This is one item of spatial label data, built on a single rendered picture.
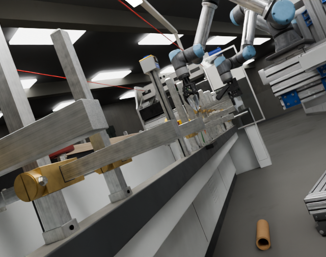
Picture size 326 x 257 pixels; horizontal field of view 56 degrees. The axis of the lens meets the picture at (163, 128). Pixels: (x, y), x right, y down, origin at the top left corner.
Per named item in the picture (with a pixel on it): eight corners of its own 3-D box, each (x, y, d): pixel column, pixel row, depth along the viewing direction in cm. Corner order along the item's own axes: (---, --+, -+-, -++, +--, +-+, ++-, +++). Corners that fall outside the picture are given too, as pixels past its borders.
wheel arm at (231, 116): (235, 119, 172) (232, 112, 173) (235, 119, 169) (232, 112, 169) (167, 146, 185) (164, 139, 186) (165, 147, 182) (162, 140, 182)
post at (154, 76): (191, 154, 151) (157, 70, 154) (189, 155, 146) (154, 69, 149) (183, 157, 152) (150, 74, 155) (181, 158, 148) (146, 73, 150)
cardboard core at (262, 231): (266, 217, 208) (267, 235, 180) (270, 229, 208) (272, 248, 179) (254, 221, 211) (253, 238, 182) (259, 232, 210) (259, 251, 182)
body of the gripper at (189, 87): (186, 96, 170) (178, 76, 171) (185, 99, 179) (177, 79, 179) (198, 91, 170) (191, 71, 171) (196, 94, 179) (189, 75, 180)
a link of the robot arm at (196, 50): (201, 45, 180) (184, 53, 183) (199, 41, 169) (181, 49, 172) (206, 57, 180) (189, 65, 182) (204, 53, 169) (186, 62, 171)
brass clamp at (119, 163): (134, 160, 87) (128, 144, 87) (113, 169, 74) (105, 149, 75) (116, 167, 89) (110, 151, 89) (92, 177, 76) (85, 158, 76)
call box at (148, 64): (161, 70, 154) (155, 56, 155) (157, 69, 148) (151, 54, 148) (149, 76, 156) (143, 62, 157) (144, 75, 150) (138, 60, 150)
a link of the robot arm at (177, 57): (180, 46, 172) (166, 53, 174) (187, 64, 171) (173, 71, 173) (182, 49, 180) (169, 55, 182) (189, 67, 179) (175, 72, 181)
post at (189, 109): (209, 149, 199) (181, 81, 202) (208, 150, 196) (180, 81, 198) (204, 151, 200) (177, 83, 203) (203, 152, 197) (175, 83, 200)
